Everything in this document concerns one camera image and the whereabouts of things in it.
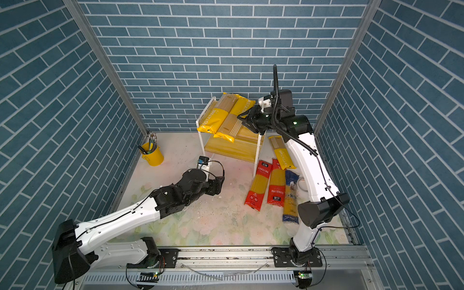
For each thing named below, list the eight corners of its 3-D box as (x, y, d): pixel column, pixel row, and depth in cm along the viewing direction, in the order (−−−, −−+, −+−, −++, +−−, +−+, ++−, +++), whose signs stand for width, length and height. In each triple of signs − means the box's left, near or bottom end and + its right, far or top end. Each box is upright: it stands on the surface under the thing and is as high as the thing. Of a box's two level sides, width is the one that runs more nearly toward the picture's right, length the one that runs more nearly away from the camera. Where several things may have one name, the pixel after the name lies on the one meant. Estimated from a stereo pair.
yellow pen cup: (145, 166, 106) (137, 155, 97) (151, 153, 112) (143, 142, 103) (161, 166, 106) (155, 155, 97) (166, 154, 112) (160, 142, 103)
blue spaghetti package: (282, 221, 85) (284, 219, 83) (284, 172, 103) (286, 170, 101) (297, 224, 85) (298, 222, 82) (296, 174, 102) (298, 172, 100)
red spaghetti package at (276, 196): (267, 204, 91) (267, 202, 89) (270, 160, 108) (271, 158, 106) (283, 207, 90) (285, 204, 88) (284, 162, 107) (285, 160, 105)
